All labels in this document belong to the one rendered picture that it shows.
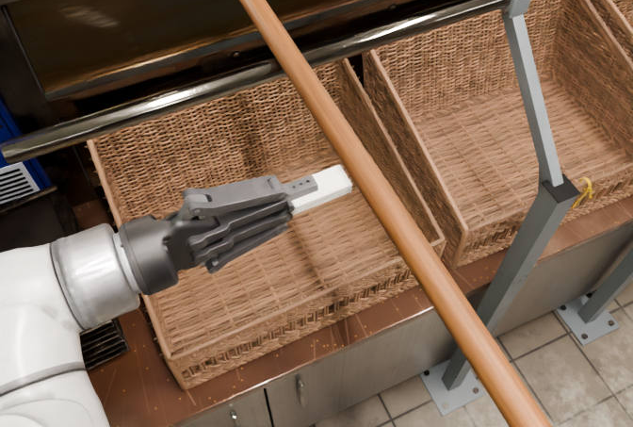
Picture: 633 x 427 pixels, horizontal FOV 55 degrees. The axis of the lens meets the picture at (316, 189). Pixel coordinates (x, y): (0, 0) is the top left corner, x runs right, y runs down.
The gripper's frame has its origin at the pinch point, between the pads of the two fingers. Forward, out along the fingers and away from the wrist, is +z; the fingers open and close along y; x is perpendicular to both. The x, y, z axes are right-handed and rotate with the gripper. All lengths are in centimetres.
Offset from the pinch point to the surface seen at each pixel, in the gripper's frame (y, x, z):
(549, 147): 19.7, -4.4, 41.8
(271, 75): 2.7, -20.5, 3.4
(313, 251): 60, -25, 11
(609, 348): 119, 12, 90
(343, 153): -0.8, -2.6, 4.5
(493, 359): -1.2, 23.6, 5.6
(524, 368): 119, 6, 63
